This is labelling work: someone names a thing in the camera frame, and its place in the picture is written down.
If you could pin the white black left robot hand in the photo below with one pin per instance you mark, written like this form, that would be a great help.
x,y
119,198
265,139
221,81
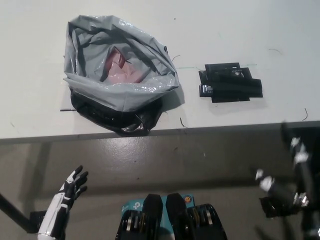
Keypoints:
x,y
56,207

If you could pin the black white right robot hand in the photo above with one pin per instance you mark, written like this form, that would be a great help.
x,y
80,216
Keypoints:
x,y
301,180

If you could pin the grey black plastic bag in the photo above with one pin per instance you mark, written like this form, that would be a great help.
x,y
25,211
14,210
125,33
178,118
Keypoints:
x,y
85,60

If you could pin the black metal table leg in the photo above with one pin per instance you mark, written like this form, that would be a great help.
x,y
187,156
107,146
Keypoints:
x,y
12,210

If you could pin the black teal robot torso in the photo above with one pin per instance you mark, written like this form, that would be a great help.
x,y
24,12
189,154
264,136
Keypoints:
x,y
175,217

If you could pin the black tape patch on table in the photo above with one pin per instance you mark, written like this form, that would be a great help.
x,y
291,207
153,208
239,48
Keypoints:
x,y
222,71

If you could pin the pink plastic item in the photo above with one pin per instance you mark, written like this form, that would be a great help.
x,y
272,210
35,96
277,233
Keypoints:
x,y
122,72

